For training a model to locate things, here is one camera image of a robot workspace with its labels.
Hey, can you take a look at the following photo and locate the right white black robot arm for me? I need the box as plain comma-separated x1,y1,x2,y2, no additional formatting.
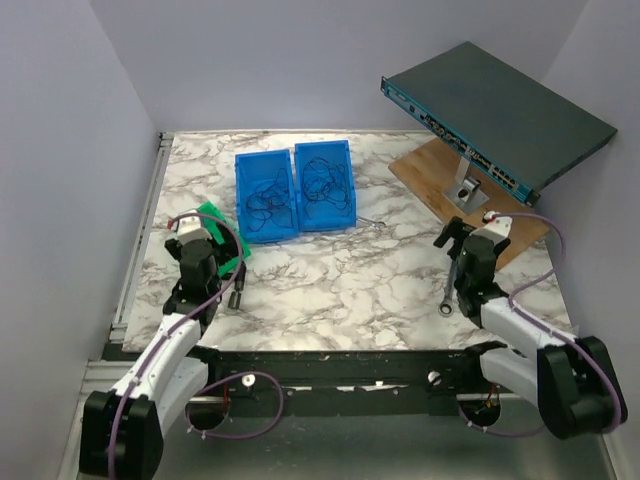
434,211,628,439

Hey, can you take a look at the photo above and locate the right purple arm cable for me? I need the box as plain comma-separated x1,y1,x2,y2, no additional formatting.
457,212,630,437

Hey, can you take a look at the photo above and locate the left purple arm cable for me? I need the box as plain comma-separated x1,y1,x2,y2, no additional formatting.
107,212,285,480

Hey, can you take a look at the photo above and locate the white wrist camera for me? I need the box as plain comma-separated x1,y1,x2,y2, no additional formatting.
472,211,513,245
168,210,212,245

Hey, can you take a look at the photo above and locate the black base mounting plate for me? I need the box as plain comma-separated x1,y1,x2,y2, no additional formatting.
188,346,490,419

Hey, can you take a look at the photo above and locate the blue plastic bin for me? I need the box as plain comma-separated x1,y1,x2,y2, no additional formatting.
235,149,299,244
294,140,357,232

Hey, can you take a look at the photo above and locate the black wire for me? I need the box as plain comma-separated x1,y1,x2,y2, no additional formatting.
302,157,354,214
244,167,296,234

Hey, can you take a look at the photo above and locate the aluminium rail frame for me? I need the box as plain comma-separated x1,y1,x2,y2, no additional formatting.
54,130,621,480

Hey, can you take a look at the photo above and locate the wooden board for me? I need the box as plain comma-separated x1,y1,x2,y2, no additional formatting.
388,137,551,274

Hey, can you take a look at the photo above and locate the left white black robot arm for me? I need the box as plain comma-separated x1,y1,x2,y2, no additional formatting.
79,239,223,479

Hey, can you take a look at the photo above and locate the dark network switch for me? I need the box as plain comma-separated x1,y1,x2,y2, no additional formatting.
380,42,617,207

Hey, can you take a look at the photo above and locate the large silver combination wrench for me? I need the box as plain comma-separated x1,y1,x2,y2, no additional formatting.
438,260,456,317

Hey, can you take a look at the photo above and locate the green plastic bin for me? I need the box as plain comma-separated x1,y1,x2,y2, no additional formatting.
196,202,251,282

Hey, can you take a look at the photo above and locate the right blue plastic bin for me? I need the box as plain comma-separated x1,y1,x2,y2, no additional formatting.
294,140,357,232

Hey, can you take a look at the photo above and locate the left blue plastic bin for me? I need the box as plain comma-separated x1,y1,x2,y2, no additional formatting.
235,149,299,244

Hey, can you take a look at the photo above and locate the small silver open wrench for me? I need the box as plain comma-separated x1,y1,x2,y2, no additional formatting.
356,216,386,230

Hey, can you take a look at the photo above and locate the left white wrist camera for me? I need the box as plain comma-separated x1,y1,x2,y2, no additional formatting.
168,210,212,245

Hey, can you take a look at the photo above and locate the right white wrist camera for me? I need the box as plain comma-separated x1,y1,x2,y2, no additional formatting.
472,211,513,245

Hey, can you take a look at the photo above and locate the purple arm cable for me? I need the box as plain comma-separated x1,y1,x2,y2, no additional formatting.
107,212,285,480
457,212,630,437

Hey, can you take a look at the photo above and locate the metal switch stand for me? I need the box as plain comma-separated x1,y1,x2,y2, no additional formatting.
445,156,489,215

